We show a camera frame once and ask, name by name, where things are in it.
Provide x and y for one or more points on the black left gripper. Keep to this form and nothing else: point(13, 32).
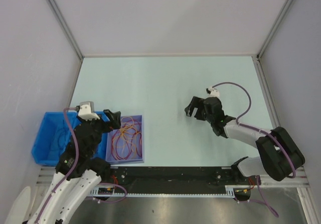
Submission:
point(114, 119)

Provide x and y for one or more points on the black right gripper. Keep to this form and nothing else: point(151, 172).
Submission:
point(197, 102)

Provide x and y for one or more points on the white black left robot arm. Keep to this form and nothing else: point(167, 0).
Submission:
point(77, 171)

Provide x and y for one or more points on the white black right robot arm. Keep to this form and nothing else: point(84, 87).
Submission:
point(279, 156)

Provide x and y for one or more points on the purple plastic bin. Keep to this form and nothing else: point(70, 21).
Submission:
point(126, 145)

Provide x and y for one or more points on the blue plastic bin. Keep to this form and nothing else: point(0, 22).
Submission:
point(101, 149)
point(52, 138)

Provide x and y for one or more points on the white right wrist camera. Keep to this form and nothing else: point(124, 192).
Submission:
point(213, 92)

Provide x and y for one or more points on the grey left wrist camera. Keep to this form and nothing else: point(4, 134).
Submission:
point(86, 111)

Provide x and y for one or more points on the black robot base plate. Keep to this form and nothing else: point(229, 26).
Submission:
point(178, 180)

